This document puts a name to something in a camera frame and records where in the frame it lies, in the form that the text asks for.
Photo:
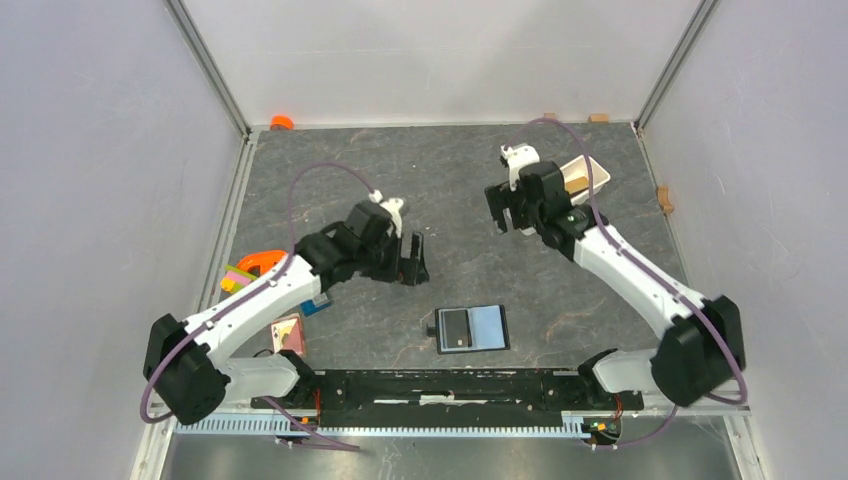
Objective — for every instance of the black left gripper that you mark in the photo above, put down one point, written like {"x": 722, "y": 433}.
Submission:
{"x": 412, "y": 270}

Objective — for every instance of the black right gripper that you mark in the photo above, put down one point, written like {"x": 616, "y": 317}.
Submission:
{"x": 502, "y": 198}

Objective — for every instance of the black card holder wallet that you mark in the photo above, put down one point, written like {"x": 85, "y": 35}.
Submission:
{"x": 489, "y": 328}

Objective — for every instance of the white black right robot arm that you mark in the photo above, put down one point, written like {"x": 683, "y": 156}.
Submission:
{"x": 701, "y": 345}

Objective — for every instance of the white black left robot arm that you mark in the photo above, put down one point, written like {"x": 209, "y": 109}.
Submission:
{"x": 190, "y": 364}

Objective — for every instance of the tan card in tray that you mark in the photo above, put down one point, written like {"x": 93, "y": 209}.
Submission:
{"x": 577, "y": 185}

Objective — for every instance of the white card tray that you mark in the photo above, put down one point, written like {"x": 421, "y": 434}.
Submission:
{"x": 583, "y": 175}

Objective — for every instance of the pink playing card box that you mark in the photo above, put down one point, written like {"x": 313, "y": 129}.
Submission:
{"x": 287, "y": 334}

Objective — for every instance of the blue toy block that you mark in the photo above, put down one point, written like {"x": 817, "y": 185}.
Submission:
{"x": 315, "y": 305}

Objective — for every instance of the wooden curved block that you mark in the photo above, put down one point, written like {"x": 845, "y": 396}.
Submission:
{"x": 664, "y": 199}

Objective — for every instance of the colourful toy brick stack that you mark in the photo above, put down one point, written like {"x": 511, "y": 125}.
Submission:
{"x": 235, "y": 279}

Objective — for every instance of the orange round cap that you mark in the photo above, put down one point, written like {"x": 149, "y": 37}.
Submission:
{"x": 281, "y": 122}

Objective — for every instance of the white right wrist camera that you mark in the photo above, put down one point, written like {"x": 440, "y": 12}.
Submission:
{"x": 515, "y": 158}

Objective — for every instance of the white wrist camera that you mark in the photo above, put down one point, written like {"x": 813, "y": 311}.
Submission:
{"x": 515, "y": 158}
{"x": 394, "y": 206}

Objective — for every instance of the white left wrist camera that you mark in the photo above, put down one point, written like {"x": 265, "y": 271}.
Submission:
{"x": 394, "y": 206}

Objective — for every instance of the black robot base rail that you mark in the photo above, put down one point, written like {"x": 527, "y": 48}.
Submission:
{"x": 525, "y": 397}

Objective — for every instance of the white slotted cable duct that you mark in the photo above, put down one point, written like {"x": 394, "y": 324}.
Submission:
{"x": 274, "y": 424}

